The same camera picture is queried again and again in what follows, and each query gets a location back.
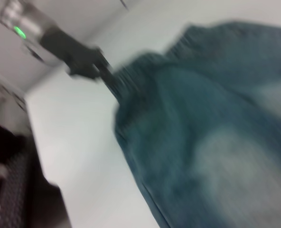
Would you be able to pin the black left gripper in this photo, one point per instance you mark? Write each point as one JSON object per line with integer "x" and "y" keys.
{"x": 71, "y": 54}

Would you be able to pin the blue denim shorts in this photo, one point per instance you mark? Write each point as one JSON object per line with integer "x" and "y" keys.
{"x": 202, "y": 118}

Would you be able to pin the dark robot base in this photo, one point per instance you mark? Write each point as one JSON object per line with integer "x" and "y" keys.
{"x": 36, "y": 202}

